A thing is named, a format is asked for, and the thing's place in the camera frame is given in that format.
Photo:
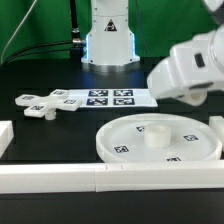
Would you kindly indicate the white marker tag sheet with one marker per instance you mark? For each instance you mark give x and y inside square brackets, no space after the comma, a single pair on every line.
[113,98]

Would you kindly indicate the white front fence bar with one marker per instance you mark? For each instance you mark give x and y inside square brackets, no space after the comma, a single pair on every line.
[110,177]

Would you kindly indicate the white left fence block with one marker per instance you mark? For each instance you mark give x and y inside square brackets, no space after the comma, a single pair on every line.
[6,135]

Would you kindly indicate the white cross-shaped table base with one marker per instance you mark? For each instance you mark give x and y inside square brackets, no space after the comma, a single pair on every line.
[46,106]

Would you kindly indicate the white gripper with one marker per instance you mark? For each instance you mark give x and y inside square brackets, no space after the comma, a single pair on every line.
[192,69]

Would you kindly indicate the black post connector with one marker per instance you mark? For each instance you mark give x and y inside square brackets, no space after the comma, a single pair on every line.
[76,52]

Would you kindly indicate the white fence block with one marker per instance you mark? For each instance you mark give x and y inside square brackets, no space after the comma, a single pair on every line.
[217,124]
[6,135]

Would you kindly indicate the white round table top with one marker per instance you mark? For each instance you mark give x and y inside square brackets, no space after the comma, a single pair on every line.
[154,137]

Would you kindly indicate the white right fence block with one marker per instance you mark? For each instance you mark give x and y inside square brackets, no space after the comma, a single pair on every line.
[217,124]

